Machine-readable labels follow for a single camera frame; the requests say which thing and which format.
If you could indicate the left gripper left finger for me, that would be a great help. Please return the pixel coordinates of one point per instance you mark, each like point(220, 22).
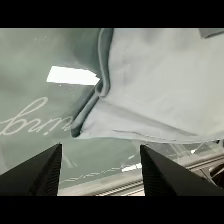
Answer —
point(40, 173)

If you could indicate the light blue shirt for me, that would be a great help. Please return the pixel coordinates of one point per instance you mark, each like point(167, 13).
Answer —
point(160, 86)

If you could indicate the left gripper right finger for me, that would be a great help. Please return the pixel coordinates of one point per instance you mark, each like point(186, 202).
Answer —
point(163, 176)

